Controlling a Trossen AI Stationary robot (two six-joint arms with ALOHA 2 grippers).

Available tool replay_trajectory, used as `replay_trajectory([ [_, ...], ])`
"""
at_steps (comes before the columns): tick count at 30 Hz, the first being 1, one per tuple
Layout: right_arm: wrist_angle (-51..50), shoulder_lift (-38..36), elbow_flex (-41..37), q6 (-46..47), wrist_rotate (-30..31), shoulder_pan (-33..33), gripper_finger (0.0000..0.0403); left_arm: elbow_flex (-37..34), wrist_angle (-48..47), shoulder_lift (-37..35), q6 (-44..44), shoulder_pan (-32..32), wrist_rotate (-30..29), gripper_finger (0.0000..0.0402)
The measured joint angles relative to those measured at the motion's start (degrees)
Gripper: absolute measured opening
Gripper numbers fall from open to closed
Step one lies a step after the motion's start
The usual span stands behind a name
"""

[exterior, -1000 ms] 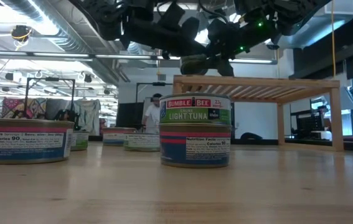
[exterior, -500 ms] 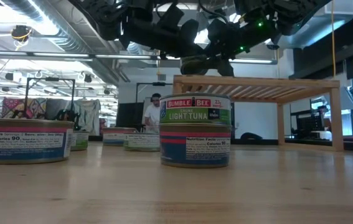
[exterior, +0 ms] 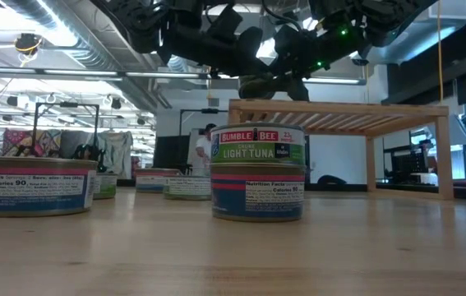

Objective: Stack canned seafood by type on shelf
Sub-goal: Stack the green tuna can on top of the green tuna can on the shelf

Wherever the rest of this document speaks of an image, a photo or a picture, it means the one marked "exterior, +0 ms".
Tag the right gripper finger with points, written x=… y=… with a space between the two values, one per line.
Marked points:
x=299 y=91

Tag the green label tuna can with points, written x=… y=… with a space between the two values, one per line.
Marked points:
x=187 y=187
x=257 y=152
x=255 y=90
x=107 y=187

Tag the wooden slatted shelf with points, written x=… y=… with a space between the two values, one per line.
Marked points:
x=339 y=110

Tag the blue pink label can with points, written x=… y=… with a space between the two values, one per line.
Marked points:
x=150 y=183
x=232 y=201
x=31 y=185

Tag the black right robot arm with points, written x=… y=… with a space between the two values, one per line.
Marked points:
x=388 y=20

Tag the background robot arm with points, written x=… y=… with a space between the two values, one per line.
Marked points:
x=89 y=154

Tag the bright ceiling light panel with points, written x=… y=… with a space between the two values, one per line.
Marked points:
x=266 y=48

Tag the black cabinet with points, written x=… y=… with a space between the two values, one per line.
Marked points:
x=307 y=164

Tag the black rounded object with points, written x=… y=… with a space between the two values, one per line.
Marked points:
x=331 y=180

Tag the person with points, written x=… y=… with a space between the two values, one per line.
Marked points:
x=204 y=150

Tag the black monitor screen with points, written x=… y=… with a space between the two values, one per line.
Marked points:
x=171 y=152

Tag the desk computer monitor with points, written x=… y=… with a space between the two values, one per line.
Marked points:
x=409 y=160

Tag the grey white cloth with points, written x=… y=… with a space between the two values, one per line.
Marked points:
x=113 y=148

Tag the white rounded object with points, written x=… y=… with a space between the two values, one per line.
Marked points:
x=423 y=178

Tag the grey lamp shade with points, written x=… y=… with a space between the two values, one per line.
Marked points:
x=460 y=133

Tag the colourful patterned cloth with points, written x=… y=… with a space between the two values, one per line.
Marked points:
x=15 y=141

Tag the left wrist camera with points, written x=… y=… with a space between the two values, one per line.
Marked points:
x=225 y=22

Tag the ceiling dome camera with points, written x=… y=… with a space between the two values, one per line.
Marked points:
x=360 y=61

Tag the black stand frame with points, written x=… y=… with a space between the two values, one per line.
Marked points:
x=68 y=104
x=210 y=110

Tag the silver spiral air duct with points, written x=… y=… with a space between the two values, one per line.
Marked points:
x=93 y=57

